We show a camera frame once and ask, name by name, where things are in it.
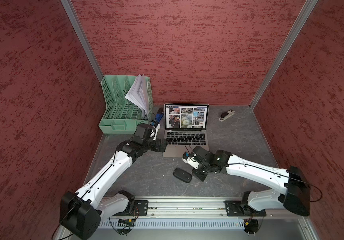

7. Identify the left aluminium corner post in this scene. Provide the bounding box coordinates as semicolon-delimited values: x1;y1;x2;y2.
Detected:
61;0;104;82

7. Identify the beige black stapler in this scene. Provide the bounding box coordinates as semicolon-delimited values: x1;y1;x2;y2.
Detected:
219;110;236;122

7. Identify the right aluminium corner post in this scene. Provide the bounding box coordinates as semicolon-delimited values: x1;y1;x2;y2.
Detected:
250;0;318;110

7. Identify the black wireless mouse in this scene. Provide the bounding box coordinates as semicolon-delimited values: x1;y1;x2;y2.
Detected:
173;168;192;183

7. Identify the blue stapler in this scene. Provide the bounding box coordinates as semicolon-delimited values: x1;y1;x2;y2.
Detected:
154;108;164;124

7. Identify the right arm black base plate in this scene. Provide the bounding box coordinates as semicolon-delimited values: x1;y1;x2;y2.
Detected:
224;201;266;218

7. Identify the white paper stack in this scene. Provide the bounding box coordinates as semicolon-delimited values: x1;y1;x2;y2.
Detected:
125;74;150;118

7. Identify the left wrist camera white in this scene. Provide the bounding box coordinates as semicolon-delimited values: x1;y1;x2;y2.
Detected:
151;120;160;140

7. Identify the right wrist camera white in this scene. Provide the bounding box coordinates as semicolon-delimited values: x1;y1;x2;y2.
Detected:
183;152;200;170

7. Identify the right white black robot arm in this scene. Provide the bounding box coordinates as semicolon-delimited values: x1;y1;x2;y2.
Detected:
183;146;311;217

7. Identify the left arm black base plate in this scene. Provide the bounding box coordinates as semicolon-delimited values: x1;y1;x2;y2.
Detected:
130;200;149;217

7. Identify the silver open laptop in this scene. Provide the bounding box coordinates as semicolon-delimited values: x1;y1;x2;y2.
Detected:
163;104;210;158

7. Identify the white perforated cable duct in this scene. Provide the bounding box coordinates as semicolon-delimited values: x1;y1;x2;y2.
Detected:
98;218;245;230

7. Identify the aluminium front rail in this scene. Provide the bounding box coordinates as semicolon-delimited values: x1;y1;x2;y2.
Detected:
65;197;309;219

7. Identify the green plastic file organizer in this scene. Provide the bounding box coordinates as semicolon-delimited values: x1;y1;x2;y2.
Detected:
99;75;155;134

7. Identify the aluminium corner post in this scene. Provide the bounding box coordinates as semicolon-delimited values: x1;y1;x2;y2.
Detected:
250;0;318;110
61;0;104;82

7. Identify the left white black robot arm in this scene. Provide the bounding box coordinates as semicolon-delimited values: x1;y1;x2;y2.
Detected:
59;122;168;240

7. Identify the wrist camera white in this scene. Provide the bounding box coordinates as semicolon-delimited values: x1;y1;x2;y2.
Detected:
151;120;160;140
183;152;200;170

